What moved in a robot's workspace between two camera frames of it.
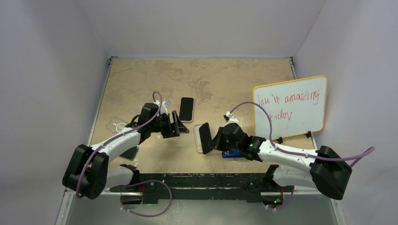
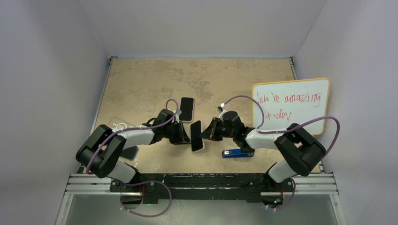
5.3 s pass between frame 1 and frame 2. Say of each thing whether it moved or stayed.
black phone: moved
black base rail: stayed
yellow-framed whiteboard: stayed
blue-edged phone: stayed
